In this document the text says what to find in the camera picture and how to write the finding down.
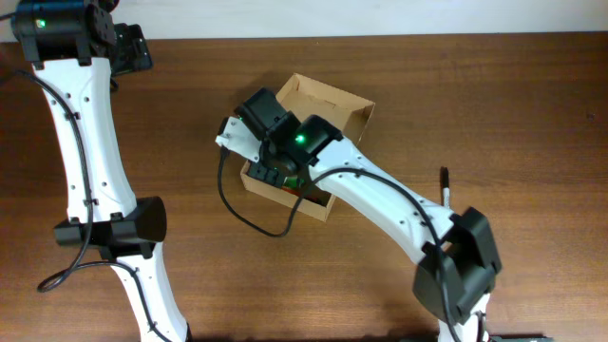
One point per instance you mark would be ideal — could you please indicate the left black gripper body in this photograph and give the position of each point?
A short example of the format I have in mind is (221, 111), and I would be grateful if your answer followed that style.
(134, 53)

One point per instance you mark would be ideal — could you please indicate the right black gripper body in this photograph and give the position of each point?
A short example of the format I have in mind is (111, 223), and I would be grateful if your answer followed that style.
(274, 172)

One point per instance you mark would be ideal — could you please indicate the green tape roll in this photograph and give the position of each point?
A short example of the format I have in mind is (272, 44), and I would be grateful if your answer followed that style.
(293, 182)

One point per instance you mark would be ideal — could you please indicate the brown cardboard box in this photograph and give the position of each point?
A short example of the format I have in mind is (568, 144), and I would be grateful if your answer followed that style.
(305, 96)

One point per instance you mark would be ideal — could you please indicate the black silver marker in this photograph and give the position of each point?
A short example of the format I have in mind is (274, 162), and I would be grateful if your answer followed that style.
(444, 181)

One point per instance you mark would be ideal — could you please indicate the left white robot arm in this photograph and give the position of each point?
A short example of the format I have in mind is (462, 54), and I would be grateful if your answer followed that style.
(76, 52)

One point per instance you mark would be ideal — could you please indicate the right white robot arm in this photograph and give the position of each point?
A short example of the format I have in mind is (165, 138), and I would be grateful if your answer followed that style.
(456, 256)

